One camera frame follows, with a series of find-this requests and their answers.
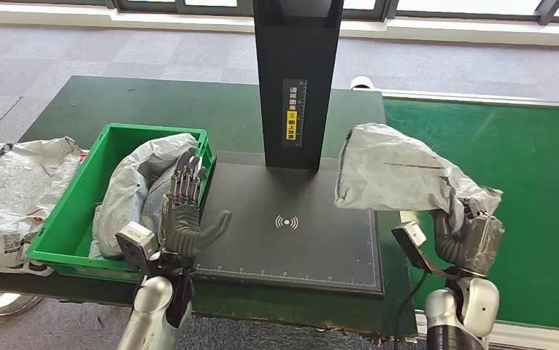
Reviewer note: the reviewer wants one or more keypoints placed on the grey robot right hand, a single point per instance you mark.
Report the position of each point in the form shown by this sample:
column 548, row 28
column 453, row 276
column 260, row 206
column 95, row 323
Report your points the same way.
column 477, row 241

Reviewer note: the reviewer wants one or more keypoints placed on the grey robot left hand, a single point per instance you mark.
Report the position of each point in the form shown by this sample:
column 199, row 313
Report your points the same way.
column 183, row 232

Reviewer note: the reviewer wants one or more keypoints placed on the plain grey-white parcel bag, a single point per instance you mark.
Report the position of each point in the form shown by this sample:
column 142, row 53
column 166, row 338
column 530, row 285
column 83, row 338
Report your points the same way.
column 129, row 193

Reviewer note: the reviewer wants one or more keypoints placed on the white parcel faded print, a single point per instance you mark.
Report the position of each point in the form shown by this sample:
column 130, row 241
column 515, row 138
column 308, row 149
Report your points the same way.
column 390, row 174

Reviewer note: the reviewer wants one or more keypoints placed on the green conveyor belt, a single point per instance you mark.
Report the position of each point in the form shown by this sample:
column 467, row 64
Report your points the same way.
column 540, row 159

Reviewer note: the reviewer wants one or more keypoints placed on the black inbound scanner machine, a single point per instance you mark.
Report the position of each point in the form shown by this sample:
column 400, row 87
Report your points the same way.
column 299, row 53

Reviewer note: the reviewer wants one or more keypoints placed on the green plastic crate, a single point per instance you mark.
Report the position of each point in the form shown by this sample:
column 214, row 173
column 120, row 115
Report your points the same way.
column 66, row 227

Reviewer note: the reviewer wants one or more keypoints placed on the dark green table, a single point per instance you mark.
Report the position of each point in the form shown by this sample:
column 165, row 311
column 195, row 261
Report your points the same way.
column 139, row 104

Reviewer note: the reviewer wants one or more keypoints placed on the black yellow label sticker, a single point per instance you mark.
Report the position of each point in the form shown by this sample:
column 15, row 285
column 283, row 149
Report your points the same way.
column 293, row 113

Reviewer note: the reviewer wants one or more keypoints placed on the large crumpled white sack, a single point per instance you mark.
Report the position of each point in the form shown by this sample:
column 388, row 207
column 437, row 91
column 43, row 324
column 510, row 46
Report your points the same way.
column 13, row 193

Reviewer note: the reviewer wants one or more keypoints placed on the chrome round stand base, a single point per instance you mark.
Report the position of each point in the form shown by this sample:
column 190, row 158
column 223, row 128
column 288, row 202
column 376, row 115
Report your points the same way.
column 4, row 303

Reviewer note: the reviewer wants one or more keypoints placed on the white round roller end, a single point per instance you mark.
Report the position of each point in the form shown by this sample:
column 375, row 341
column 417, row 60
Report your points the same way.
column 361, row 83

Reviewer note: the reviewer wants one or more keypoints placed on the white window sill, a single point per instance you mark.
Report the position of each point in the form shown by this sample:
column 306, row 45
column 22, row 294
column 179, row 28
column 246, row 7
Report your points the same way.
column 66, row 19

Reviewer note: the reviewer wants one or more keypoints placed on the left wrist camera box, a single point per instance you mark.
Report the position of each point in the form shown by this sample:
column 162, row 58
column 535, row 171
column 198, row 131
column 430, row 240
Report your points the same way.
column 137, row 239

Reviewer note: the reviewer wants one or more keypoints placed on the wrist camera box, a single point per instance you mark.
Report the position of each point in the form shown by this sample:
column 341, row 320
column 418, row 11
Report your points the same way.
column 412, row 239
column 137, row 239

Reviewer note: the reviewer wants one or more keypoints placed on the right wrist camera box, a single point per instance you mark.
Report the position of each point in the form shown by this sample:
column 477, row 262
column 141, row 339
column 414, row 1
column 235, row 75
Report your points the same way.
column 412, row 239

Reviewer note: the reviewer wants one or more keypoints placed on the aluminium conveyor frame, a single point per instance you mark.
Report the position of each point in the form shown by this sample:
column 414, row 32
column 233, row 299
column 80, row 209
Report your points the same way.
column 526, row 336

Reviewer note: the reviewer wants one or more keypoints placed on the dark window frame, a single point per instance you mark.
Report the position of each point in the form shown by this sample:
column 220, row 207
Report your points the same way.
column 545, row 12

